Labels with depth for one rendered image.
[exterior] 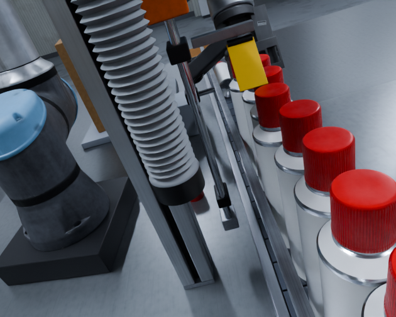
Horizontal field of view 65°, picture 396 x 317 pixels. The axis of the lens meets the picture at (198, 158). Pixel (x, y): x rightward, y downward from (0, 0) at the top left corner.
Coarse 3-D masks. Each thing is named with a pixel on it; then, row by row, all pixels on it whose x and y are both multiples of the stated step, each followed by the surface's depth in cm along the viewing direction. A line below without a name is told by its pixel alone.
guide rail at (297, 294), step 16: (224, 112) 57; (240, 144) 46; (256, 176) 39; (256, 192) 36; (272, 224) 32; (272, 240) 30; (288, 256) 28; (288, 272) 27; (288, 288) 26; (304, 304) 24
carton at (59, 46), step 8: (56, 48) 81; (64, 48) 82; (64, 56) 82; (64, 64) 83; (72, 64) 84; (72, 72) 85; (72, 80) 86; (80, 80) 86; (80, 88) 87; (80, 96) 88; (88, 96) 89; (88, 104) 90; (88, 112) 91; (96, 112) 91; (96, 120) 93; (104, 128) 94
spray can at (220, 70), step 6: (216, 66) 92; (222, 66) 89; (216, 72) 89; (222, 72) 85; (228, 72) 84; (222, 78) 82; (228, 78) 80; (222, 84) 80; (228, 84) 81; (222, 90) 81; (228, 90) 82; (228, 96) 82
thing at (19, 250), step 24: (120, 192) 60; (120, 216) 57; (24, 240) 55; (96, 240) 50; (120, 240) 55; (0, 264) 52; (24, 264) 50; (48, 264) 50; (72, 264) 50; (96, 264) 49
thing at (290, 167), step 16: (288, 112) 25; (304, 112) 24; (320, 112) 24; (288, 128) 25; (304, 128) 24; (288, 144) 26; (288, 160) 26; (288, 176) 27; (288, 192) 28; (288, 208) 29; (288, 224) 31; (304, 272) 33
